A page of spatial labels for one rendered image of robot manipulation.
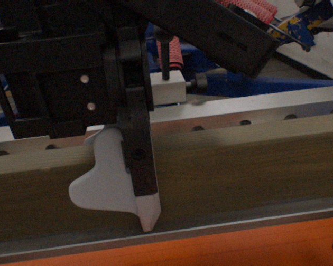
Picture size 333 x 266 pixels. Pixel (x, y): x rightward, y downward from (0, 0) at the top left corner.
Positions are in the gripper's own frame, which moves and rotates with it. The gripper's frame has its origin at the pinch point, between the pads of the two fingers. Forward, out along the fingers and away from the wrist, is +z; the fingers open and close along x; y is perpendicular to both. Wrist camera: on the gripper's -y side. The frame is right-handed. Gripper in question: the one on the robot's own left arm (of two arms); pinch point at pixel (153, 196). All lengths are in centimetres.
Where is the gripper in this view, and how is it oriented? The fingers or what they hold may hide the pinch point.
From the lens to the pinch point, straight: 23.8
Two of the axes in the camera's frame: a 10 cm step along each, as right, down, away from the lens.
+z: 0.9, 8.7, 4.8
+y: -9.9, 1.3, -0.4
